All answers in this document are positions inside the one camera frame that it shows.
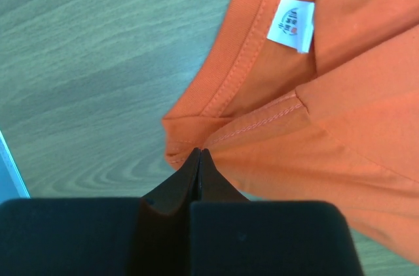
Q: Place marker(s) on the orange t-shirt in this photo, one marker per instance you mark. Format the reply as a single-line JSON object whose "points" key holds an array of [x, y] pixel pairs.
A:
{"points": [[313, 100]]}

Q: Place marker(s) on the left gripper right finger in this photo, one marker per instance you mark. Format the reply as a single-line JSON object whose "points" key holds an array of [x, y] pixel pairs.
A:
{"points": [[212, 186]]}

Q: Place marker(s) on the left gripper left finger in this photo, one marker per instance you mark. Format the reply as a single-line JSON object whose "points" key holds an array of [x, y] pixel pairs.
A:
{"points": [[169, 197]]}

